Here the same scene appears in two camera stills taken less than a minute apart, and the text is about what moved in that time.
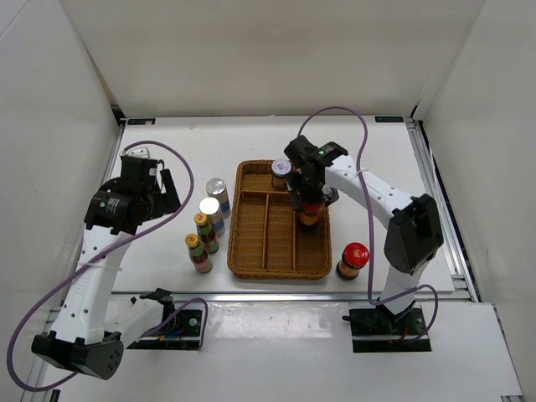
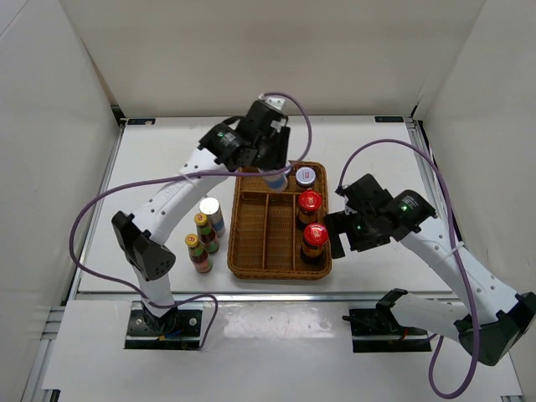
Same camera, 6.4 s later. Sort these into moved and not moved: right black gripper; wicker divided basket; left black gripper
Moved: right black gripper; left black gripper
Not moved: wicker divided basket
